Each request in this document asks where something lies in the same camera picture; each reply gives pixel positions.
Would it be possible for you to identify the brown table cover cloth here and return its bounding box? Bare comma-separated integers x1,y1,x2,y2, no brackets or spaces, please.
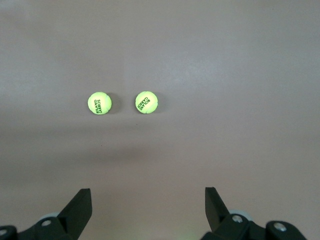
0,0,320,240

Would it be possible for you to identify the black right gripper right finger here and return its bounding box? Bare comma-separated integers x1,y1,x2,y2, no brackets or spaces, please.
202,186,307,240

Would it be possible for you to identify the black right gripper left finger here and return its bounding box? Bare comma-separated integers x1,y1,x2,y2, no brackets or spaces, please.
0,188,93,240

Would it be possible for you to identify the yellow tennis ball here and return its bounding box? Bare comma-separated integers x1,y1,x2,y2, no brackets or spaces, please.
86,91,113,116
134,90,160,115

